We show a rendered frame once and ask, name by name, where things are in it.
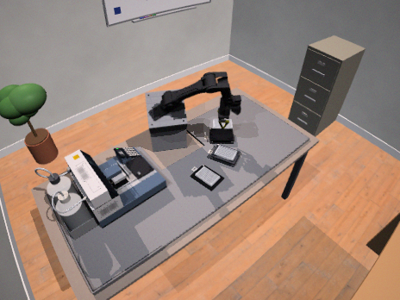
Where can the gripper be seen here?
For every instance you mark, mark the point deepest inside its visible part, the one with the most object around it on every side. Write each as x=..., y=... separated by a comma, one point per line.
x=222, y=116

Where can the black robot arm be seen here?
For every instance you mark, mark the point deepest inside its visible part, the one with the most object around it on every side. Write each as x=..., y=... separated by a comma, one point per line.
x=208, y=84

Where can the translucent grey bottle with cap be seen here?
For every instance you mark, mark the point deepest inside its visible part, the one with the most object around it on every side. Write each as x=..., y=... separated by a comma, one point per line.
x=76, y=216

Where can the white well plate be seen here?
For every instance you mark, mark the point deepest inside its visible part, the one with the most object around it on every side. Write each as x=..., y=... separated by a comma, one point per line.
x=225, y=153
x=217, y=125
x=207, y=176

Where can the grey bottle with black cap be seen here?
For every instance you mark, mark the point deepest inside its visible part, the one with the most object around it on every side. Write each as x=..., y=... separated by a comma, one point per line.
x=60, y=184

